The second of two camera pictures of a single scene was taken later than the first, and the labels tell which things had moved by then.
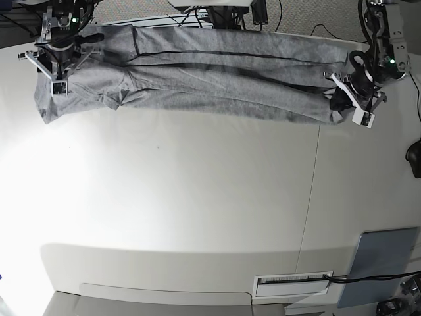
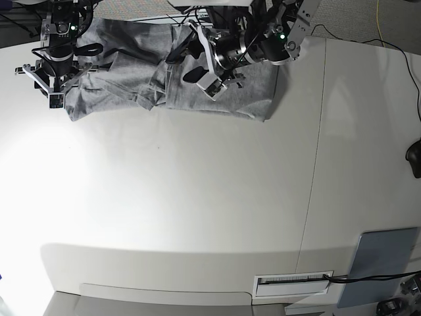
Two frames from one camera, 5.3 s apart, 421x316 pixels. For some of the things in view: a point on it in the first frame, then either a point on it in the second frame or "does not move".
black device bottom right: [393, 307] does not move
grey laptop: [379, 253] does not move
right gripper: [357, 89] to [225, 51]
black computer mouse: [413, 155] does not move
